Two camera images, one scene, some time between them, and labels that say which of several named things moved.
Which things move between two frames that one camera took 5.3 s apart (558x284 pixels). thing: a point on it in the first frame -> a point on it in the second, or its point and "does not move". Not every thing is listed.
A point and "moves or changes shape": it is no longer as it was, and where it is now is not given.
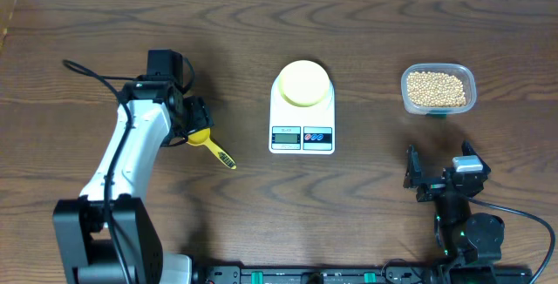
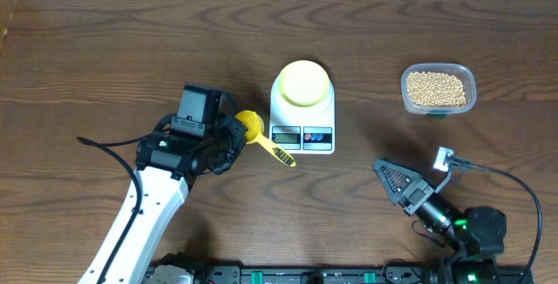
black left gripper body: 195,115 -> 228,138
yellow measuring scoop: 202,138 moves or changes shape
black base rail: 336,274 does not move
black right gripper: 414,177 -> 407,203
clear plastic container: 438,89 does not move
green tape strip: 439,116 does not move
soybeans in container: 435,90 does not move
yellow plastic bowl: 303,83 does not move
